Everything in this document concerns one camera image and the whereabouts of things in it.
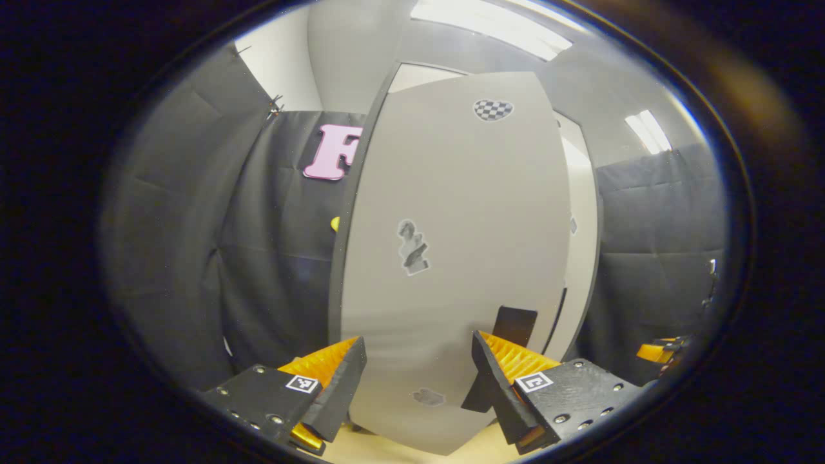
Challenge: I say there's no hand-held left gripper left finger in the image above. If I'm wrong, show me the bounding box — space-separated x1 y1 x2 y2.
197 336 367 455

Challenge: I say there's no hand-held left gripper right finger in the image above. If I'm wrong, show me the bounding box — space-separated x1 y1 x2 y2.
472 330 645 455

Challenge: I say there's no white cabinet door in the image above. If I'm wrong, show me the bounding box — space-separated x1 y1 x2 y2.
554 113 603 362
327 61 571 456

